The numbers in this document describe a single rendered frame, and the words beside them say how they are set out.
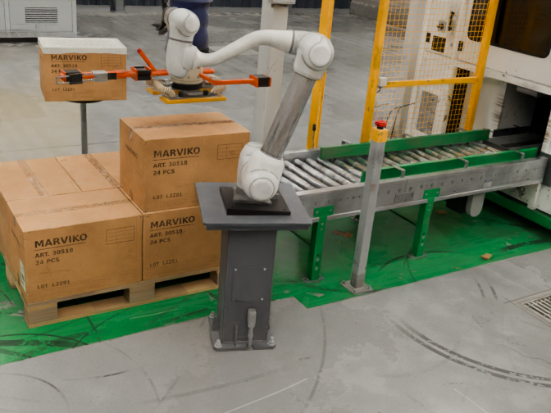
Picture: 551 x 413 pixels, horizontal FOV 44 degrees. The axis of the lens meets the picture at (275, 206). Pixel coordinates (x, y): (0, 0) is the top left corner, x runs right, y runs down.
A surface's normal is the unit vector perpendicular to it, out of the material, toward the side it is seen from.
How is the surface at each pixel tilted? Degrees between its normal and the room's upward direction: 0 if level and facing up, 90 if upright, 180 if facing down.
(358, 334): 0
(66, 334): 0
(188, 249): 90
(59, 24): 90
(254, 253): 90
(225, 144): 90
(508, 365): 0
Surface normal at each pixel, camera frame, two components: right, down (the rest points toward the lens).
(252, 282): 0.18, 0.40
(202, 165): 0.49, 0.38
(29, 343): 0.08, -0.92
